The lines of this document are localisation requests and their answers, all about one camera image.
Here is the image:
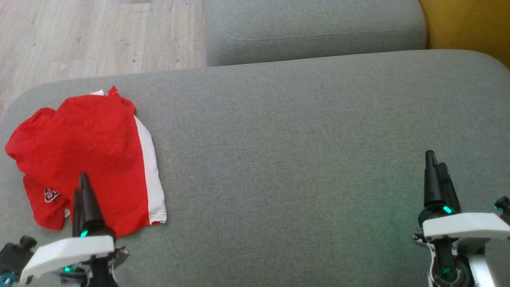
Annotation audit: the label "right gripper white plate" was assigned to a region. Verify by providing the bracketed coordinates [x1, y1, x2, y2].
[413, 150, 510, 287]

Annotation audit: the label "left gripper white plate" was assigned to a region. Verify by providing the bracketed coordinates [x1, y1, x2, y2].
[20, 173, 130, 287]

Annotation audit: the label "red shorts white stripe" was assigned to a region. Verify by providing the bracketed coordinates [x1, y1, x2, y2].
[54, 86, 167, 238]

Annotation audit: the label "red jersey white sleeves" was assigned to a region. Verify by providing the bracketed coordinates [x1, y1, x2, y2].
[5, 107, 70, 231]

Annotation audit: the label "grey fabric sofa seat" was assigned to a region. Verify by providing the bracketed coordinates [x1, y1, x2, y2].
[0, 50, 510, 287]

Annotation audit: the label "yellow upholstered furniture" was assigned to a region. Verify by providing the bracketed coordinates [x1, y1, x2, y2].
[418, 0, 510, 70]

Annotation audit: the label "grey sofa back cushion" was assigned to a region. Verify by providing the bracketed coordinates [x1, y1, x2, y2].
[204, 0, 428, 67]

